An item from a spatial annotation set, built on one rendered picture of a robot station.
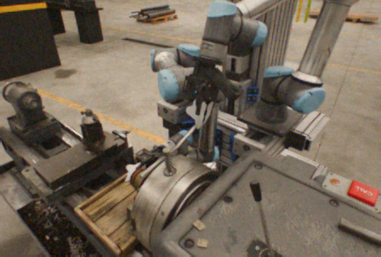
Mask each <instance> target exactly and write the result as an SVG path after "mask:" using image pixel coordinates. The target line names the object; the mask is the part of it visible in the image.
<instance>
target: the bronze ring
mask: <svg viewBox="0 0 381 257"><path fill-rule="evenodd" d="M144 171H145V169H144V168H137V169H136V170H134V172H133V173H132V174H131V177H130V184H131V186H132V187H134V189H135V190H136V191H137V189H138V188H140V187H141V186H142V185H143V184H144V183H145V181H146V180H147V177H149V176H150V175H151V173H152V172H150V173H148V174H147V175H146V176H145V177H144V178H141V177H139V175H140V174H142V173H143V172H144Z"/></svg>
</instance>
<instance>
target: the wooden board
mask: <svg viewBox="0 0 381 257"><path fill-rule="evenodd" d="M127 177H128V174H125V175H124V176H123V177H120V178H119V179H117V180H115V181H114V182H113V183H112V184H110V185H109V186H108V187H106V188H105V189H104V190H102V191H100V192H98V194H95V195H94V196H93V197H91V198H89V199H88V200H87V201H84V202H83V203H81V204H79V205H78V206H77V208H74V211H75V212H76V215H77V217H78V218H80V220H81V221H83V223H84V224H86V225H87V227H90V230H91V231H93V232H94V234H96V235H97V237H99V238H100V241H102V242H103V243H105V244H106V245H107V247H108V248H110V250H111V251H113V253H114V254H116V255H117V257H125V256H126V255H127V254H128V253H129V252H130V250H132V249H134V247H136V246H137V244H138V243H140V241H139V240H137V238H136V237H134V235H133V233H130V232H131V231H130V226H131V219H130V218H129V217H127V206H128V205H129V204H131V203H134V196H135V195H137V191H136V190H135V189H134V187H132V186H131V184H127V183H125V179H126V178H127ZM97 200H98V201H97ZM102 201H103V202H102ZM105 202H106V203H105ZM95 204H97V205H98V206H96V205H95ZM91 205H92V208H91ZM105 206H107V207H108V208H109V209H110V210H108V208H107V207H105ZM85 208H86V209H85ZM102 208H103V210H104V211H105V212H104V211H101V209H102ZM84 209H85V210H84ZM89 210H90V212H89ZM86 211H88V212H87V213H84V212H86ZM100 212H101V213H102V214H100ZM108 213H109V214H108ZM86 214H87V215H86ZM88 214H89V215H88ZM90 214H91V215H90ZM82 215H83V216H82ZM108 215H109V216H108ZM89 216H90V217H92V216H93V217H92V218H90V217H89ZM99 216H100V217H99ZM106 216H107V217H106ZM113 216H114V217H113ZM96 217H97V218H96ZM92 219H93V220H92ZM94 220H95V222H94ZM96 220H97V222H96ZM123 221H124V222H123ZM128 221H130V222H128ZM114 222H115V223H114ZM126 222H127V223H126ZM127 224H128V225H129V224H130V226H128V225H127ZM122 225H124V226H122ZM97 226H98V227H97ZM114 226H115V228H114ZM103 228H104V229H103ZM102 229H103V231H102ZM115 229H117V230H115ZM118 229H119V230H118ZM115 232H116V233H115ZM125 232H126V233H125ZM110 233H111V234H110ZM111 236H113V237H111ZM130 236H131V239H130ZM119 237H120V238H121V239H120V240H119V239H118V238H119ZM122 238H123V239H122ZM126 238H128V239H127V240H126ZM117 239H118V240H117ZM124 240H125V243H124ZM119 241H120V242H121V241H122V242H121V243H120V242H119ZM117 243H118V244H117ZM117 246H119V247H117Z"/></svg>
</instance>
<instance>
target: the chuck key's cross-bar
mask: <svg viewBox="0 0 381 257"><path fill-rule="evenodd" d="M195 130H196V125H195V124H194V125H193V127H192V128H191V129H190V131H188V132H187V134H186V135H185V136H184V138H183V139H182V140H181V141H180V142H179V143H178V144H177V145H176V146H175V147H174V148H172V149H171V150H170V152H171V154H173V153H174V152H175V151H177V150H178V149H179V148H180V147H181V146H182V145H183V144H184V142H185V141H186V140H187V138H189V137H190V135H191V134H192V133H193V131H195ZM166 159H167V158H166V157H165V156H163V157H161V158H160V159H159V160H157V161H156V162H155V163H153V164H152V165H151V166H150V167H149V168H147V170H145V171H144V172H143V173H142V174H140V175H139V177H141V178H144V177H145V176H146V175H147V174H148V173H150V171H152V170H153V169H154V168H155V167H157V166H158V165H159V164H160V163H162V162H163V161H164V160H166Z"/></svg>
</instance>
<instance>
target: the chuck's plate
mask: <svg viewBox="0 0 381 257"><path fill-rule="evenodd" d="M218 177H220V175H219V173H218V172H217V171H216V170H213V169H212V168H209V167H206V166H201V167H196V168H194V169H193V170H191V171H190V172H189V173H188V174H186V175H185V176H184V177H182V178H181V179H180V180H179V181H178V182H177V184H176V185H175V186H174V187H173V189H172V190H170V192H169V193H168V194H167V196H166V198H165V200H163V203H162V205H161V207H160V209H159V210H158V212H157V215H156V218H155V219H154V223H153V227H152V228H151V243H152V241H153V240H154V238H155V237H157V236H158V235H159V234H160V233H161V232H162V231H163V230H164V229H165V228H166V227H167V226H168V225H169V224H170V223H171V222H172V221H173V220H175V219H176V218H177V216H179V214H180V211H181V209H183V207H184V206H185V204H186V202H187V201H188V200H190V197H192V196H193V194H194V193H196V191H198V190H200V189H201V188H203V187H204V186H210V185H211V184H212V183H213V182H214V181H215V180H216V179H217V178H218ZM151 251H152V248H151Z"/></svg>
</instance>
